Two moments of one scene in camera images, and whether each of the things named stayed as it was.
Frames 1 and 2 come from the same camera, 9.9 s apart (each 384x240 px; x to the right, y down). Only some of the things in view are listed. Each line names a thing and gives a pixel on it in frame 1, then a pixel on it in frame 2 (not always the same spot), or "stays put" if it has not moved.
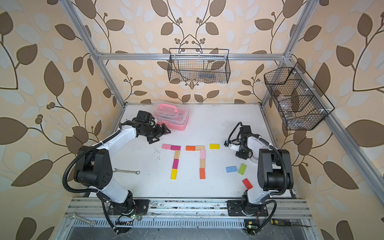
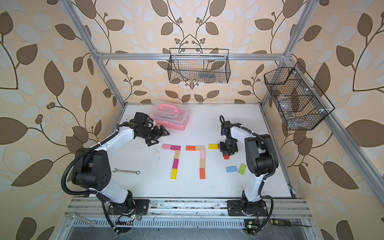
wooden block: x=177 y=154 stays put
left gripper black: x=158 y=132 stays put
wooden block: x=200 y=147 stays put
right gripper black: x=241 y=155 → x=224 y=151
